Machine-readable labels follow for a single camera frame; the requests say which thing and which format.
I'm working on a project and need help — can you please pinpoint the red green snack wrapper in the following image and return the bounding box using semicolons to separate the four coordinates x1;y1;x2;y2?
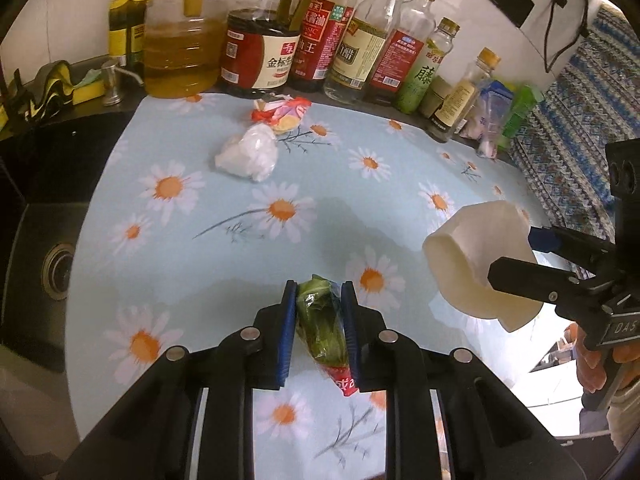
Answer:
296;274;358;396

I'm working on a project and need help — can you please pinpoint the white paper napkin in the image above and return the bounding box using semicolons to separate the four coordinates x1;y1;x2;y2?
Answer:
423;200;542;333

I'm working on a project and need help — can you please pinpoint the white tissue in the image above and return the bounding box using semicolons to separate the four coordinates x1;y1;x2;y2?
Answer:
214;124;279;182

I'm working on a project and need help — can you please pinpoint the person's right hand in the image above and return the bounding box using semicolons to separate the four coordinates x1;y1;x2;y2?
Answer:
564;323;640;393

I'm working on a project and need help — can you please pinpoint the patterned blue curtain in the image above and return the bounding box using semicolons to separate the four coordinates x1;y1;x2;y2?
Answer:
510;3;639;240

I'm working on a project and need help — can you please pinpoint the daisy print blue tablecloth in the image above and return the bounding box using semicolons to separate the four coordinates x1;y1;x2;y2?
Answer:
64;90;572;480

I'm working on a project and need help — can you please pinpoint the blue white plastic bag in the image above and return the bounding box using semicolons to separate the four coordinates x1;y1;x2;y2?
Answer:
460;80;514;159

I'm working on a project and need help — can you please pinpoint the green seasoning bag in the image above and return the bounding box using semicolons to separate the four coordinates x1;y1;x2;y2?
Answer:
498;84;544;151

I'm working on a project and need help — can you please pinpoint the red white snack packet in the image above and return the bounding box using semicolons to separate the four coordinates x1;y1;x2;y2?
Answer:
250;94;312;136

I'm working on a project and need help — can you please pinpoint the small yellow cap bottle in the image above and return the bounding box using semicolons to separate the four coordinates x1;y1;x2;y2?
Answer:
426;48;500;143

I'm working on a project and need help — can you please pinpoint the green label oil bottle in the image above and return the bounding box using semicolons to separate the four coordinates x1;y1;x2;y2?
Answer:
394;18;460;115

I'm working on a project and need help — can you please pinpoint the small glass jar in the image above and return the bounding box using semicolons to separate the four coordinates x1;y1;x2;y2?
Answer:
418;76;452;118

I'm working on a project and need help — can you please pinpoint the dark soy sauce jug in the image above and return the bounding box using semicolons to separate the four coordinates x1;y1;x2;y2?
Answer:
221;0;311;98

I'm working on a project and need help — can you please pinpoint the clear vinegar bottle yellow cap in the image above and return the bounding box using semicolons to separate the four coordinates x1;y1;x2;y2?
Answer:
323;0;401;104

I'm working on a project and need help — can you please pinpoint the black sink basin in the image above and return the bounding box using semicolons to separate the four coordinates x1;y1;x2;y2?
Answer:
1;112;132;373

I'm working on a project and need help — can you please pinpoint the red label liquor bottle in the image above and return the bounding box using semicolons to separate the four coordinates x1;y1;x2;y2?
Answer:
364;0;436;105

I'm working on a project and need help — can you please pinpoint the red label sauce bottle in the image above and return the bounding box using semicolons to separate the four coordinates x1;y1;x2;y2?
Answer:
288;0;357;92

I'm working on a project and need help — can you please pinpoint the metal soap dispenser pump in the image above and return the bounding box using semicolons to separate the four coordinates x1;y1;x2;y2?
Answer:
101;58;144;107

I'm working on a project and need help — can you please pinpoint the large cooking oil jug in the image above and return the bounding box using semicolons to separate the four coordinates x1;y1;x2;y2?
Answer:
143;0;228;99

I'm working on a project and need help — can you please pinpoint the black yellow sponge cloth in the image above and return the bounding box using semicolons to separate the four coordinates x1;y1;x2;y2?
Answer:
9;61;105;125

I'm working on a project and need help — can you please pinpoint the green yellow label bottle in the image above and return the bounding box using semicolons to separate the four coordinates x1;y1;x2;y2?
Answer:
108;0;149;74

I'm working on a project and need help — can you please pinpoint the black power cable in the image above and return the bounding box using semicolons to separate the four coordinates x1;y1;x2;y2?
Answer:
541;0;591;75

